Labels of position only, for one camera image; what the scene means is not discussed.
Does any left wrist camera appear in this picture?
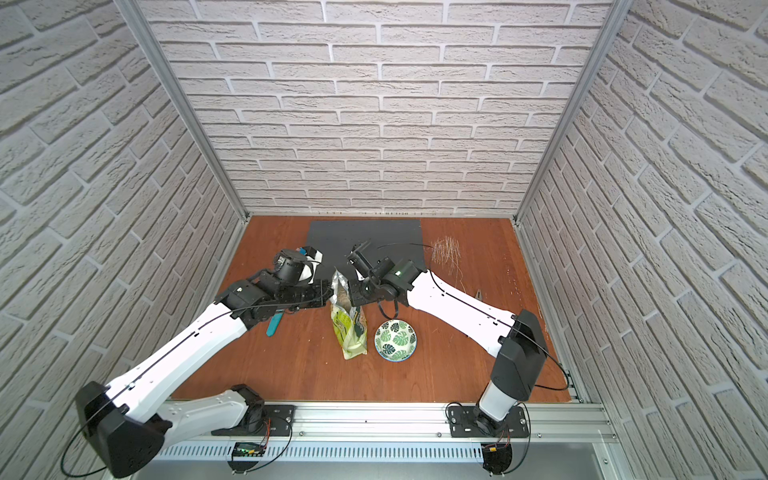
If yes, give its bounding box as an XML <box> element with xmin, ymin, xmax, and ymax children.
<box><xmin>274</xmin><ymin>246</ymin><xmax>323</xmax><ymax>286</ymax></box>

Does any green leaf pattern bowl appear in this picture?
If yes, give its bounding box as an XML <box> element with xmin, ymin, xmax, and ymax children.
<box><xmin>374</xmin><ymin>320</ymin><xmax>418</xmax><ymax>363</ymax></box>

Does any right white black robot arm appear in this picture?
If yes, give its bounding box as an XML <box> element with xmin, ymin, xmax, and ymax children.
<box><xmin>347</xmin><ymin>242</ymin><xmax>549</xmax><ymax>433</ymax></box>

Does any grey network switch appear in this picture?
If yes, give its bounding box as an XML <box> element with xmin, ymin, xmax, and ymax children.
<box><xmin>308</xmin><ymin>219</ymin><xmax>426</xmax><ymax>280</ymax></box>

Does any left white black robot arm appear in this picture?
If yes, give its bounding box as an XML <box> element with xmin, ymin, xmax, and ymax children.
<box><xmin>75</xmin><ymin>280</ymin><xmax>333</xmax><ymax>478</ymax></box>

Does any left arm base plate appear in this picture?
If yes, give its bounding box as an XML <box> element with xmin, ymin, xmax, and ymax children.
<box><xmin>211</xmin><ymin>404</ymin><xmax>296</xmax><ymax>437</ymax></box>

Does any left small circuit board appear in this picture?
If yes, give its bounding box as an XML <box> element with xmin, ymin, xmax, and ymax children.
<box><xmin>231</xmin><ymin>442</ymin><xmax>266</xmax><ymax>460</ymax></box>

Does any aluminium frame rail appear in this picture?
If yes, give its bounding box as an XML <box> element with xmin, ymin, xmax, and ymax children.
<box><xmin>157</xmin><ymin>402</ymin><xmax>618</xmax><ymax>468</ymax></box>

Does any green oats bag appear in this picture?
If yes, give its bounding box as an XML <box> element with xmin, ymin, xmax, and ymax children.
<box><xmin>330</xmin><ymin>270</ymin><xmax>368</xmax><ymax>360</ymax></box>

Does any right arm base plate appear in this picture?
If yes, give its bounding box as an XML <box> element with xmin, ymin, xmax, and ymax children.
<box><xmin>444</xmin><ymin>402</ymin><xmax>530</xmax><ymax>439</ymax></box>

